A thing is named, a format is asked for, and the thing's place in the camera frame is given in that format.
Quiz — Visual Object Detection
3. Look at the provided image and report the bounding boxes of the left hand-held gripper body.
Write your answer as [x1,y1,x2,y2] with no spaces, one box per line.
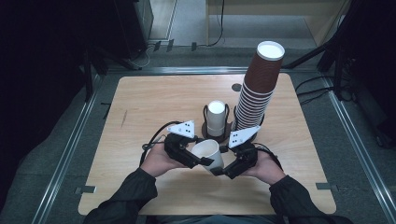
[163,120,200,169]

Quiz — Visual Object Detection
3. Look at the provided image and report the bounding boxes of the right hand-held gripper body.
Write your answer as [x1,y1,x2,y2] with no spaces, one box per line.
[228,125,262,180]

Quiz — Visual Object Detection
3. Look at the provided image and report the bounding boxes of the white paper cup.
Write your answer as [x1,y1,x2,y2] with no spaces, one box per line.
[207,125,226,137]
[191,138,225,173]
[206,100,226,127]

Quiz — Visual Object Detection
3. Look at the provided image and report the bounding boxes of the dark wire cup holder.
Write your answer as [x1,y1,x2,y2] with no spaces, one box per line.
[201,104,266,144]

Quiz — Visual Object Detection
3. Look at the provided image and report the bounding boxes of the single brown ribbed cup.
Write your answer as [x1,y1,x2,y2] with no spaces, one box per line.
[244,40,286,95]

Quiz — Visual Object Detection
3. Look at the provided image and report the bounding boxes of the person's right hand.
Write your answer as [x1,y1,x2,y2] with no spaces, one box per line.
[248,150,287,187]

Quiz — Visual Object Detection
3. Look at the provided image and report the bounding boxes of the person's left hand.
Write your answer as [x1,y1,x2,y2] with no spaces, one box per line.
[140,143,188,178]

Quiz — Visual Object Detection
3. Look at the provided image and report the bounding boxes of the person's grey trousers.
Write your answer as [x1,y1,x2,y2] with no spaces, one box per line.
[146,214,281,224]

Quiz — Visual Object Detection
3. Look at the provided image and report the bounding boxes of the black metal stand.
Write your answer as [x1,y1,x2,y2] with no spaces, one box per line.
[281,0,359,74]
[82,46,143,102]

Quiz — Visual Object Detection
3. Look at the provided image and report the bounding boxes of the black cabinet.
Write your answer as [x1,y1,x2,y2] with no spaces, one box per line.
[113,0,154,61]

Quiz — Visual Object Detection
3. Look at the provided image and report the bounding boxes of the light wooden furniture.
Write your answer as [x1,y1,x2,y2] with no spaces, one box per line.
[205,0,352,48]

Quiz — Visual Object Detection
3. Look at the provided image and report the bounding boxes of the left hand-held gripper black cable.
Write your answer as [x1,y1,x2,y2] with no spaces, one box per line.
[138,120,183,167]

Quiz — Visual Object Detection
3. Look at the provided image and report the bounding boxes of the hand-held gripper black cable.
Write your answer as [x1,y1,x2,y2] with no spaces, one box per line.
[138,120,183,167]
[255,142,284,171]

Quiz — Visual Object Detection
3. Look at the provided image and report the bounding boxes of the right hand-held gripper black cable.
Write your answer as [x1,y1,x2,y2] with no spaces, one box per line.
[255,142,284,171]

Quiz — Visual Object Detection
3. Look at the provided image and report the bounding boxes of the grey flat metal bracket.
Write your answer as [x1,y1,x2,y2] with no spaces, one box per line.
[315,182,339,191]
[74,185,97,195]

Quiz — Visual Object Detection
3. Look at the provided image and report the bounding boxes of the white floor cable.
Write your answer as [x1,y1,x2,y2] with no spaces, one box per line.
[132,43,151,69]

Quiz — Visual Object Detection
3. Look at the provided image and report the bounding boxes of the black floor cable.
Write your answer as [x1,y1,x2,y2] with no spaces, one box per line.
[294,75,327,94]
[297,86,335,105]

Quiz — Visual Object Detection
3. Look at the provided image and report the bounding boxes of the long metal floor rail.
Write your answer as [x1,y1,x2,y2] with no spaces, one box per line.
[321,76,396,223]
[31,74,106,224]

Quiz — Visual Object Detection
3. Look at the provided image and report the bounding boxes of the thin hanging black cable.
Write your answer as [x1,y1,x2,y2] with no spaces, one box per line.
[199,0,226,49]

